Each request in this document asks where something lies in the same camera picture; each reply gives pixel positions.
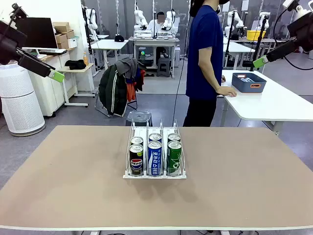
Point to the black Pepsi can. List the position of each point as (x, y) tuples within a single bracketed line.
[(136, 159), (137, 141)]

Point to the grey plastic stool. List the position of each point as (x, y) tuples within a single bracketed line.
[(163, 67), (139, 117)]

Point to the white lab table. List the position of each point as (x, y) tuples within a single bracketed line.
[(110, 44), (239, 47)]

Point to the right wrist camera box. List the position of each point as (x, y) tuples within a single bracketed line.
[(288, 3)]

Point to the person's right hand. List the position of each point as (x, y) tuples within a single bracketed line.
[(228, 92)]

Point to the white cylindrical air purifier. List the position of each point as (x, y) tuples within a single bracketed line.
[(22, 105)]

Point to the person's right forearm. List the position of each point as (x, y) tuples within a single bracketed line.
[(211, 80)]

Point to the orange drink bottle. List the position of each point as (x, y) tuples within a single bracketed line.
[(85, 59)]

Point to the small white robot arm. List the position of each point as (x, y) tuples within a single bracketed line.
[(264, 22), (172, 20), (139, 19), (232, 22), (91, 22)]

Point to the white rounded side table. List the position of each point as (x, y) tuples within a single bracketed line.
[(269, 102)]

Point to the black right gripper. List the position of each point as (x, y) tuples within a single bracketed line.
[(303, 31)]

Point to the person in blue shirt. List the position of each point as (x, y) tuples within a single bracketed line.
[(203, 49)]

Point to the small cardboard box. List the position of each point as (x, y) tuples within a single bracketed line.
[(61, 26)]

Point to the seated person in white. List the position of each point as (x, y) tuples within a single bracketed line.
[(157, 23)]

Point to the black tripod pole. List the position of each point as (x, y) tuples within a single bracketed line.
[(259, 41)]

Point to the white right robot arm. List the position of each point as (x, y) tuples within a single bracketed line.
[(305, 15)]

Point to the small wooden-top desk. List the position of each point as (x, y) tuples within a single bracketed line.
[(78, 68)]

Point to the blue Pocari Sweat can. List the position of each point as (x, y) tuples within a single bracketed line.
[(154, 159), (155, 137)]

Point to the orange garment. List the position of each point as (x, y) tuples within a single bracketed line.
[(130, 91)]

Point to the large cardboard box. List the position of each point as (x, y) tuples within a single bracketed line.
[(64, 36)]

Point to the green soda can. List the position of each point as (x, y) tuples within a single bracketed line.
[(174, 137), (174, 159)]

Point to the person's left hand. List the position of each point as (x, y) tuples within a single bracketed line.
[(223, 78)]

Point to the dark green striped jacket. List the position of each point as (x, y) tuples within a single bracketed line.
[(112, 93)]

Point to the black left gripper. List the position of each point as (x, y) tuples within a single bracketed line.
[(9, 46)]

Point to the grey garment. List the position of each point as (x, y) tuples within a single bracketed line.
[(129, 66)]

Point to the white carton box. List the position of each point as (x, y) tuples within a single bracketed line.
[(73, 42)]

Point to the black computer monitor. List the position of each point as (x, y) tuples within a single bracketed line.
[(36, 33)]

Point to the grey metal workbench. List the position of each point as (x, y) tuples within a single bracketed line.
[(154, 41)]

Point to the yellow plastic tub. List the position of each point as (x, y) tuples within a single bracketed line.
[(254, 35)]

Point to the black cap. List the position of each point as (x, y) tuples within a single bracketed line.
[(119, 38)]

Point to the black cloth bundle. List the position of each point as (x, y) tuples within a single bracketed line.
[(74, 64)]

